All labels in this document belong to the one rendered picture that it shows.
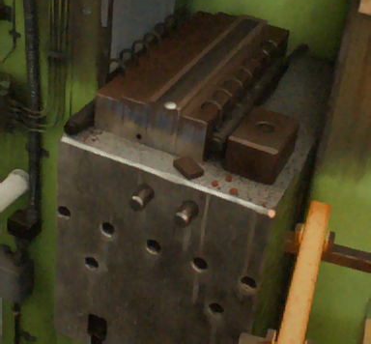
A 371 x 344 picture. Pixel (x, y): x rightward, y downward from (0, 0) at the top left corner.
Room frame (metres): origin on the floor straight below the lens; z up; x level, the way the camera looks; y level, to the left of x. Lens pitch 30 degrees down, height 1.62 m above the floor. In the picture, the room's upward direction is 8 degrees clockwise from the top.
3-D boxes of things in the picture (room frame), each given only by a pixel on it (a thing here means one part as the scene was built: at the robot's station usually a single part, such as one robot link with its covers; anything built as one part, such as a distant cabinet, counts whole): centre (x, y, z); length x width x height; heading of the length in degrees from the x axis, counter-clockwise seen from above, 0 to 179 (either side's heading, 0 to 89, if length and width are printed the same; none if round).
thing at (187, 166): (1.00, 0.03, 0.92); 0.04 x 0.03 x 0.01; 40
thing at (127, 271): (1.25, -0.02, 0.69); 0.56 x 0.38 x 0.45; 161
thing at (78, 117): (1.23, 0.17, 0.93); 0.40 x 0.03 x 0.03; 161
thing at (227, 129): (1.18, -0.06, 0.95); 0.34 x 0.03 x 0.03; 161
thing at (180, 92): (1.25, 0.01, 0.99); 0.42 x 0.05 x 0.01; 161
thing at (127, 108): (1.26, 0.03, 0.96); 0.42 x 0.20 x 0.09; 161
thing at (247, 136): (1.06, -0.09, 0.95); 0.12 x 0.08 x 0.06; 161
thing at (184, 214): (0.95, 0.02, 0.87); 0.04 x 0.03 x 0.03; 161
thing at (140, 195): (0.97, 0.10, 0.87); 0.04 x 0.03 x 0.03; 161
